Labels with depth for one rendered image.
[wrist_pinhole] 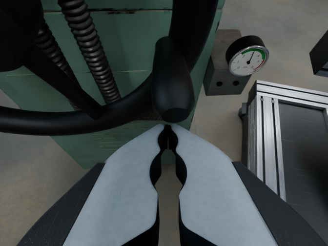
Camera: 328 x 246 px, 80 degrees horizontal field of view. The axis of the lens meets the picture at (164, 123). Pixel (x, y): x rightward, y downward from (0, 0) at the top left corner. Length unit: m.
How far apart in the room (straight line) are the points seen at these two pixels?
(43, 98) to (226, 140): 0.80
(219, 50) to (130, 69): 0.18
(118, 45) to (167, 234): 0.71
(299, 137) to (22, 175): 1.17
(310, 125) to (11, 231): 1.25
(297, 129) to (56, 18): 0.86
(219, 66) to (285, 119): 0.59
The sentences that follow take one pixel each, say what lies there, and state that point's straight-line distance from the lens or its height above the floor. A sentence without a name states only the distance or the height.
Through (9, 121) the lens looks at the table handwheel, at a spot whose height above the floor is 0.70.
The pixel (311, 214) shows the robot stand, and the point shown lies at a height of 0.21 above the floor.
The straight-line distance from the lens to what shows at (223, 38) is 0.47.
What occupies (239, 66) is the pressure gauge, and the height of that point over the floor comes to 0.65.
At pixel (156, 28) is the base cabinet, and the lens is 0.36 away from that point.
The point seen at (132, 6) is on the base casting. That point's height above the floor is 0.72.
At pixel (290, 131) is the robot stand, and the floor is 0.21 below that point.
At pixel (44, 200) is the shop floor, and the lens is 1.01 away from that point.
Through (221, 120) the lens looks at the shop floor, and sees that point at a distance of 1.08.
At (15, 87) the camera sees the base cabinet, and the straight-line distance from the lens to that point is 0.53.
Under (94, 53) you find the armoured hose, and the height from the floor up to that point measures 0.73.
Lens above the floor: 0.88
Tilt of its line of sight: 59 degrees down
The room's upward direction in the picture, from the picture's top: 3 degrees clockwise
